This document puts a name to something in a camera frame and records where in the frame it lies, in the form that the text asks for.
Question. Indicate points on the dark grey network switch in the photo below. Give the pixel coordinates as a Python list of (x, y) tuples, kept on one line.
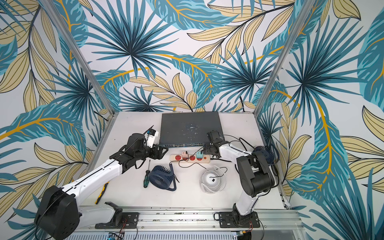
[(188, 129)]

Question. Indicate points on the navy blue desk fan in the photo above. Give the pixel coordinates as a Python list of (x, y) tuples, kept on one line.
[(163, 178)]

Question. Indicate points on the green black screwdriver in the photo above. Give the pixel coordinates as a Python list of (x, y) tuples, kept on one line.
[(146, 179)]

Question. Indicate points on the white round desk fan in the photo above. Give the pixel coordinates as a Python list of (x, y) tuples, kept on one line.
[(213, 180)]

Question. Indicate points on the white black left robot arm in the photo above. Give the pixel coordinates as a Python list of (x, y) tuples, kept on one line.
[(60, 212)]

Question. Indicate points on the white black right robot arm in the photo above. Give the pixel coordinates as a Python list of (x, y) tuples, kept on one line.
[(254, 171)]

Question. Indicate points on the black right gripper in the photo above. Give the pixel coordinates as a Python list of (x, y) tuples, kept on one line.
[(211, 148)]

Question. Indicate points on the aluminium frame rail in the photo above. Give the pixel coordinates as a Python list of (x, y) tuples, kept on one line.
[(197, 224)]

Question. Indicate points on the yellow black pliers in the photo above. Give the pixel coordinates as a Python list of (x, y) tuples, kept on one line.
[(101, 193)]

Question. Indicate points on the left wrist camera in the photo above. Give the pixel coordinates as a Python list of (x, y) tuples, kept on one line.
[(151, 134)]

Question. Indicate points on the teal USB power adapter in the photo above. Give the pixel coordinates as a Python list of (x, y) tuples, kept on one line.
[(199, 156)]

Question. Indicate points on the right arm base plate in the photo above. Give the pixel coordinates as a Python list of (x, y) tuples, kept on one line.
[(231, 220)]

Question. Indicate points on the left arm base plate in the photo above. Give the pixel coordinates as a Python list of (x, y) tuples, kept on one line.
[(123, 220)]

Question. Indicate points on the beige red power strip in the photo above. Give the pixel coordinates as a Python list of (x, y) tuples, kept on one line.
[(192, 159)]

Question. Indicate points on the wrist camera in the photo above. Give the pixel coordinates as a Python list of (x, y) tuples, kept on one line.
[(215, 137), (151, 134)]

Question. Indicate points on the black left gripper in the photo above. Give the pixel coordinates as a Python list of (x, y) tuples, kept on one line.
[(155, 147)]

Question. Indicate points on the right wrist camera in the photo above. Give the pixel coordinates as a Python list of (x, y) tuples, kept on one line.
[(215, 137)]

